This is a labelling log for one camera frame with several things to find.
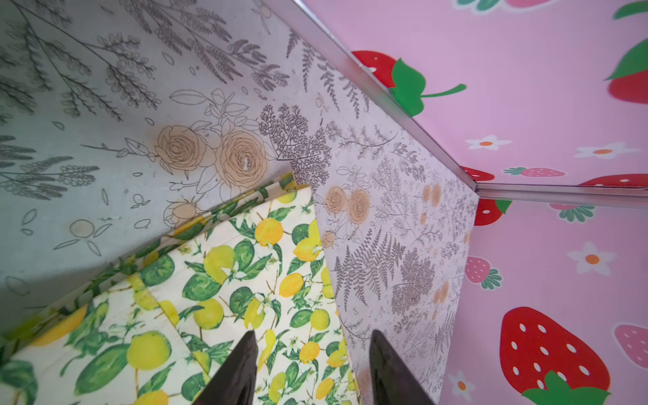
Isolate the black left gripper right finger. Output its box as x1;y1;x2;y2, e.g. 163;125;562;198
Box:
370;330;435;405

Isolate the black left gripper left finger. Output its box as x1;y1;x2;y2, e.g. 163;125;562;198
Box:
193;330;258;405

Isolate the lemon print skirt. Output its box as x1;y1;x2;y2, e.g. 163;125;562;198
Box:
1;182;360;404

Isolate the aluminium corner post right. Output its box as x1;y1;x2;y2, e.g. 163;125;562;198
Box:
476;183;647;209

